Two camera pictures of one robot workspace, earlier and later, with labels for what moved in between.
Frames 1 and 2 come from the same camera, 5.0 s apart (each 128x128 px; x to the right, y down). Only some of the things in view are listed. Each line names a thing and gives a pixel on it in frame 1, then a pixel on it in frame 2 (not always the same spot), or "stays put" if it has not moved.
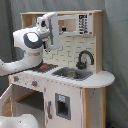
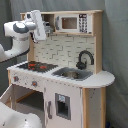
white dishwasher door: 63,105 stays put
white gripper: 48,27 -> 39,31
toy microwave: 75,24 stays put
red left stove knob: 16,78 stays put
